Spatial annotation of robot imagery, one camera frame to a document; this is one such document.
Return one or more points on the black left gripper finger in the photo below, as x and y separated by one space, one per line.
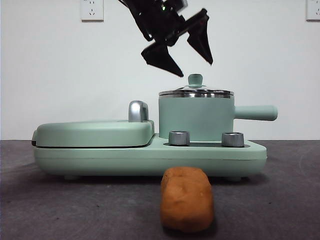
201 42
162 58

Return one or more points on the glass pot lid green knob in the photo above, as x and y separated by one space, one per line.
195 79

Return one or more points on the brown potato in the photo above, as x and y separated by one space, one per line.
186 200

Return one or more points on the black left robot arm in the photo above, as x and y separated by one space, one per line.
140 12

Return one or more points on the silver control knob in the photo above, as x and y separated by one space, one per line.
178 138
232 139

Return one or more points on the mint green breakfast machine base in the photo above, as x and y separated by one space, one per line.
150 160

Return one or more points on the white wall socket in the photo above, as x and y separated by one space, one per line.
92 10
313 10

